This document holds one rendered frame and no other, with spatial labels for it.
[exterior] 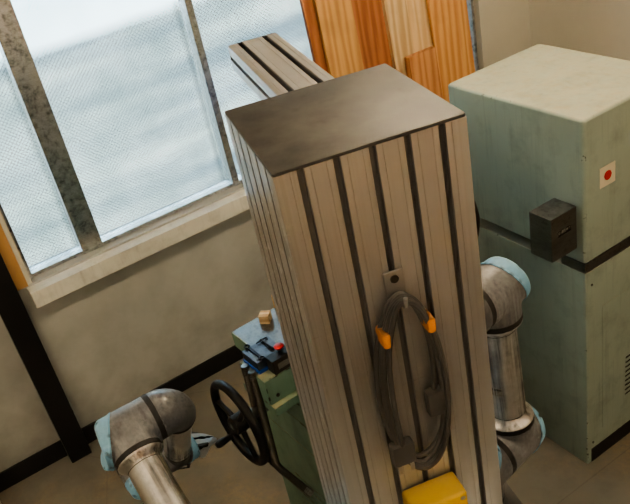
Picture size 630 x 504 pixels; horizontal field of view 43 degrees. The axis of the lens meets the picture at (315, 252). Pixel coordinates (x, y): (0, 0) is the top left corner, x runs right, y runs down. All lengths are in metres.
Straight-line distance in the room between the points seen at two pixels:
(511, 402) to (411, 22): 2.37
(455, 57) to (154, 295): 1.83
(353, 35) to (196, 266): 1.25
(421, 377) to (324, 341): 0.17
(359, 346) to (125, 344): 2.70
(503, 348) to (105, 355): 2.28
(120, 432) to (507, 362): 0.88
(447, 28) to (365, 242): 3.03
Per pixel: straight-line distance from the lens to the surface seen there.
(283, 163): 0.93
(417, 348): 1.11
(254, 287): 3.88
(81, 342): 3.62
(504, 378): 1.83
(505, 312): 1.70
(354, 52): 3.64
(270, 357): 2.31
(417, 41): 3.90
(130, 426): 1.90
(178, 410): 1.93
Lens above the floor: 2.41
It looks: 31 degrees down
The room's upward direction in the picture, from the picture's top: 12 degrees counter-clockwise
